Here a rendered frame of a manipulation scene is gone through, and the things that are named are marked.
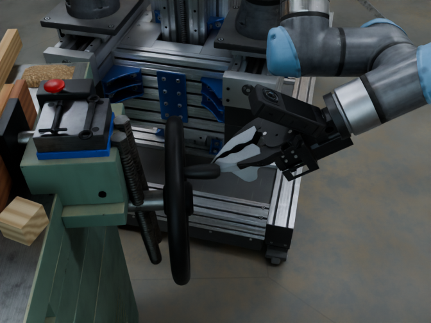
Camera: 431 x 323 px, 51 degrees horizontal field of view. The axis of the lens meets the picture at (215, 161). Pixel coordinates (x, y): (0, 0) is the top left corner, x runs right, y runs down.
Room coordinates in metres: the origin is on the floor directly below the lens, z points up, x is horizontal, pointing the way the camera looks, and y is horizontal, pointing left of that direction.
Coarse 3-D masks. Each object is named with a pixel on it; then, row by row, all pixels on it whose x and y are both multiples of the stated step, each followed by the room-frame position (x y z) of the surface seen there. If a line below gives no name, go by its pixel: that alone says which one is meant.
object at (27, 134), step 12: (12, 108) 0.53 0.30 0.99; (0, 120) 0.50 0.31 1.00; (12, 120) 0.51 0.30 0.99; (24, 120) 0.55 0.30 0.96; (0, 132) 0.48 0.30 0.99; (12, 132) 0.50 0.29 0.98; (24, 132) 0.52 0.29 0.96; (0, 144) 0.47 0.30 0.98; (12, 144) 0.48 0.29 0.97; (24, 144) 0.50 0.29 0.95; (12, 156) 0.47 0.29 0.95; (12, 168) 0.47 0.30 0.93; (12, 180) 0.47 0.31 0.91
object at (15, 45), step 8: (8, 32) 0.87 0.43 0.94; (16, 32) 0.87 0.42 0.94; (8, 40) 0.83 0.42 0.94; (16, 40) 0.86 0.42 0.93; (0, 48) 0.80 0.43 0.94; (8, 48) 0.81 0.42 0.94; (16, 48) 0.84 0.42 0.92; (0, 56) 0.77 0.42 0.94; (8, 56) 0.79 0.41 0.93; (16, 56) 0.83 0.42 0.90; (0, 64) 0.75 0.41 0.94; (8, 64) 0.78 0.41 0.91; (0, 72) 0.73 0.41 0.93; (8, 72) 0.77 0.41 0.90; (0, 80) 0.72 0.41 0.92; (0, 88) 0.71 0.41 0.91
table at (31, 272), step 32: (32, 64) 0.81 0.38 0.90; (64, 64) 0.81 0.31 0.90; (32, 96) 0.69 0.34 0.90; (32, 128) 0.60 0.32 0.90; (64, 224) 0.43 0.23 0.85; (96, 224) 0.43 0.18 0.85; (0, 256) 0.34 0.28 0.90; (32, 256) 0.34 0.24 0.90; (0, 288) 0.29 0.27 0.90; (32, 288) 0.29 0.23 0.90; (0, 320) 0.25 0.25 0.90; (32, 320) 0.26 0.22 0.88
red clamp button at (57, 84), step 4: (52, 80) 0.56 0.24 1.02; (56, 80) 0.56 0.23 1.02; (60, 80) 0.56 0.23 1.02; (44, 84) 0.55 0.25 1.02; (48, 84) 0.55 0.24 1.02; (52, 84) 0.55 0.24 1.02; (56, 84) 0.55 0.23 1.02; (60, 84) 0.55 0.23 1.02; (64, 84) 0.55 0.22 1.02; (44, 88) 0.54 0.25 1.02; (48, 88) 0.54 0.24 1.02; (52, 88) 0.54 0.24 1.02; (56, 88) 0.54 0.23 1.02; (60, 88) 0.54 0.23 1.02; (52, 92) 0.54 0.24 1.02
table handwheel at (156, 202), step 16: (176, 128) 0.54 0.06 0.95; (176, 144) 0.50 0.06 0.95; (176, 160) 0.47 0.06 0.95; (176, 176) 0.45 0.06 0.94; (144, 192) 0.52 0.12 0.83; (160, 192) 0.52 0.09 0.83; (176, 192) 0.43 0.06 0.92; (192, 192) 0.53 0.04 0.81; (128, 208) 0.49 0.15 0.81; (144, 208) 0.49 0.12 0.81; (160, 208) 0.50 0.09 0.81; (176, 208) 0.41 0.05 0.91; (192, 208) 0.49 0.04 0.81; (176, 224) 0.40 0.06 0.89; (176, 240) 0.38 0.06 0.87; (176, 256) 0.38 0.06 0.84; (176, 272) 0.37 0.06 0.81
